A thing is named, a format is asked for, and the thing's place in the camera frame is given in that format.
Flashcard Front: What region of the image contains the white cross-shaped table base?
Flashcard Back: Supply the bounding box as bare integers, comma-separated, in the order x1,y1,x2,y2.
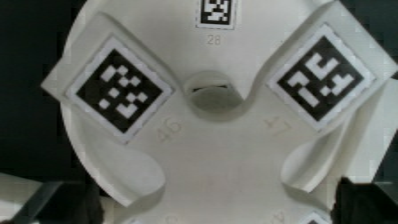
43,0,398,224

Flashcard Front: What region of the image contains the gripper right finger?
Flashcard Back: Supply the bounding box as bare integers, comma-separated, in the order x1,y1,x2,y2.
330,178,398,224

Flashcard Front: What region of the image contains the white cylindrical table leg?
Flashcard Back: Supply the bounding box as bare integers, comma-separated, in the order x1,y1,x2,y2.
190,84,243,113

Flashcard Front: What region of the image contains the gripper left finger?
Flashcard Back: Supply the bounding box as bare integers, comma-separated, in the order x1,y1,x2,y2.
7,181,105,224

